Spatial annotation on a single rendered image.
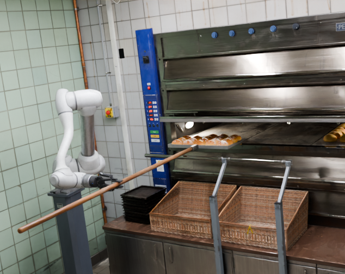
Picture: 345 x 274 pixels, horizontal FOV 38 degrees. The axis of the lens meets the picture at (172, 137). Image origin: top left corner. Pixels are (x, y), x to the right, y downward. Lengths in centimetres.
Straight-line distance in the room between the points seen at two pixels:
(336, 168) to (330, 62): 75
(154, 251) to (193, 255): 37
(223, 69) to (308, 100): 70
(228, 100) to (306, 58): 70
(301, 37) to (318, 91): 39
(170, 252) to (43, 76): 182
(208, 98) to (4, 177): 173
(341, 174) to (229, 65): 114
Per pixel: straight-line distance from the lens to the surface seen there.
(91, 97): 355
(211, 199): 353
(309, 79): 370
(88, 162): 386
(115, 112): 458
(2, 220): 426
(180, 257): 395
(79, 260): 408
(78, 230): 401
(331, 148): 374
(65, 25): 471
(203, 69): 404
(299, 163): 386
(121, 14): 447
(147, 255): 414
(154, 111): 432
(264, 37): 381
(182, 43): 414
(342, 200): 385
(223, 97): 400
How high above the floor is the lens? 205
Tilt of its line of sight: 11 degrees down
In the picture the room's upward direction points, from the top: 6 degrees counter-clockwise
